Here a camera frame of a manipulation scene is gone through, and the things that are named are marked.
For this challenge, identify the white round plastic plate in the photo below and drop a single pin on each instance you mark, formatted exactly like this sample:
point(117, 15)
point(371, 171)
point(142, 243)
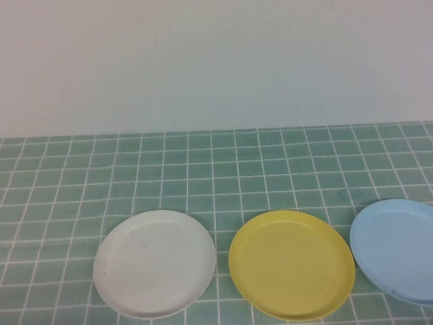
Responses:
point(155, 264)

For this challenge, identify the light blue round plastic plate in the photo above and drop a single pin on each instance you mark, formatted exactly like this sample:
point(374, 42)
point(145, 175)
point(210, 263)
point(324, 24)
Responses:
point(395, 250)

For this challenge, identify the green white-checked tablecloth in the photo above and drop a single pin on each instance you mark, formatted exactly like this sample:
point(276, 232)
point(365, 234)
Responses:
point(209, 169)

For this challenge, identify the yellow round plastic plate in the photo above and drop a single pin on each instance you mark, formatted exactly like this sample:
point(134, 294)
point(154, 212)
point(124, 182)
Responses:
point(291, 267)

